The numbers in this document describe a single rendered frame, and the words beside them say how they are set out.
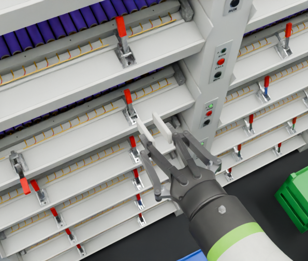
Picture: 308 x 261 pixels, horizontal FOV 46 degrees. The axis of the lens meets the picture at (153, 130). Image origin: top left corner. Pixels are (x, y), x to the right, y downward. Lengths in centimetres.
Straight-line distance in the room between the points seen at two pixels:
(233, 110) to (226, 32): 41
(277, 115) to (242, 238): 91
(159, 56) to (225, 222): 33
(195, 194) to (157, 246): 109
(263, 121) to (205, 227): 86
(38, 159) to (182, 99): 36
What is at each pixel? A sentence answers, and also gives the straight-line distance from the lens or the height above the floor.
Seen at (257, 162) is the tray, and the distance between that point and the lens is 174.
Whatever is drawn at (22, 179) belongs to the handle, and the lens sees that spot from 80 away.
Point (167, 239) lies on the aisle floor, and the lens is 166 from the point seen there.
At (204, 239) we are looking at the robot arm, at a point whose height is 108.
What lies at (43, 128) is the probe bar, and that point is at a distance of 82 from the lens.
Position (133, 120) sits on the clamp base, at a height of 90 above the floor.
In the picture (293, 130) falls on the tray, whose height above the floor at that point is 31.
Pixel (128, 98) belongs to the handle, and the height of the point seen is 97.
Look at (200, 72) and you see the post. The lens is 81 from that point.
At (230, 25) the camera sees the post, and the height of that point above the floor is 111.
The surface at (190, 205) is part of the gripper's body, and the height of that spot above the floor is 106.
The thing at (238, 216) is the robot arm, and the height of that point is 110.
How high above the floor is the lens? 161
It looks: 59 degrees down
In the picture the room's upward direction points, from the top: straight up
